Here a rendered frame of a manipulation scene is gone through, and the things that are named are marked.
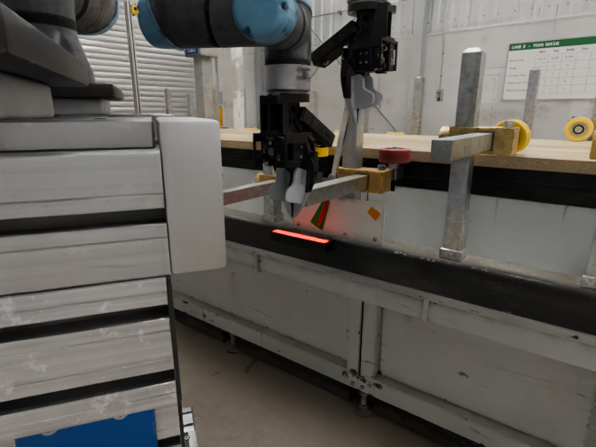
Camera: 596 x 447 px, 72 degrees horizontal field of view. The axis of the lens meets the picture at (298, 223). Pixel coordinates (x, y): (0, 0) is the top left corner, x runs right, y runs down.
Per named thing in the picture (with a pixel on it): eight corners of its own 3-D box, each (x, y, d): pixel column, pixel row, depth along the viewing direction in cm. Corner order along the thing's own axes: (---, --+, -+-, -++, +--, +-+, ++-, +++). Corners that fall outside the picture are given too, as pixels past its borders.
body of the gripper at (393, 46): (379, 72, 73) (382, -4, 70) (338, 74, 78) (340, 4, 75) (396, 74, 79) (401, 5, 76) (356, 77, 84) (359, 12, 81)
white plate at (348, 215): (381, 247, 93) (384, 203, 91) (292, 227, 108) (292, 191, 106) (383, 246, 94) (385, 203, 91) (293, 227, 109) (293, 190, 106)
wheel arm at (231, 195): (213, 212, 89) (212, 192, 88) (202, 210, 91) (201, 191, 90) (322, 184, 123) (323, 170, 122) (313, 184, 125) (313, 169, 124)
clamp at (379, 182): (380, 194, 91) (382, 171, 89) (330, 187, 99) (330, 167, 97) (391, 191, 95) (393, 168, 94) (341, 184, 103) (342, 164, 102)
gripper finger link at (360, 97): (370, 124, 77) (372, 72, 74) (342, 123, 80) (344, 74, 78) (377, 124, 79) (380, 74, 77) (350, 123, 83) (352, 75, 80)
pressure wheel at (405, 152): (400, 194, 102) (403, 148, 99) (372, 191, 107) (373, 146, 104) (412, 190, 108) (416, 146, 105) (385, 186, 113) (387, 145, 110)
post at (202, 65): (209, 210, 128) (200, 56, 116) (199, 207, 130) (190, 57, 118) (220, 207, 131) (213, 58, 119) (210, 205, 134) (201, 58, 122)
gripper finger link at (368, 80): (377, 124, 79) (380, 74, 77) (350, 123, 83) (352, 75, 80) (384, 123, 82) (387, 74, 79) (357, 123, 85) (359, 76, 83)
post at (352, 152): (351, 252, 100) (359, 39, 87) (340, 249, 102) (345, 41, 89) (358, 248, 102) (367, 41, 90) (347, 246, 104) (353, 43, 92)
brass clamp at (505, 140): (510, 156, 73) (514, 128, 72) (435, 152, 81) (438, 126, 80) (516, 153, 78) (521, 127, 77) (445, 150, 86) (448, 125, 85)
